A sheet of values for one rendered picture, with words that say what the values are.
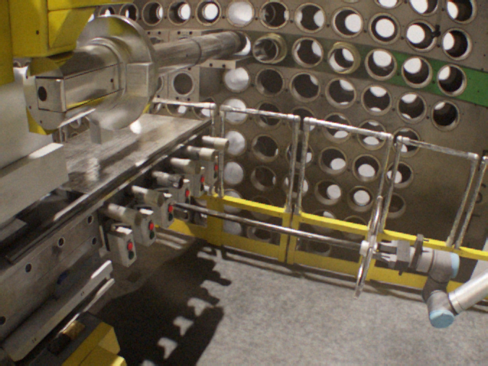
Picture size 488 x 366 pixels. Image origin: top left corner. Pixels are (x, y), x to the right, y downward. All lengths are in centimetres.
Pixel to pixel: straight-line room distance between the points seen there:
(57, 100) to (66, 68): 9
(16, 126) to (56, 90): 29
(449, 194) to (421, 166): 36
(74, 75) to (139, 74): 21
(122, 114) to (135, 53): 21
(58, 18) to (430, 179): 283
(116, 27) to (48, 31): 28
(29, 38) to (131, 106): 42
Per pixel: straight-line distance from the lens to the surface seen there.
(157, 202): 158
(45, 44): 101
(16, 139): 125
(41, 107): 110
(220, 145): 213
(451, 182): 318
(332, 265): 259
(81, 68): 105
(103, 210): 155
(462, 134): 305
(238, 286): 244
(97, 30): 127
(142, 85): 112
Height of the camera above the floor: 163
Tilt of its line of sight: 27 degrees down
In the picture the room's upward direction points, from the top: 4 degrees clockwise
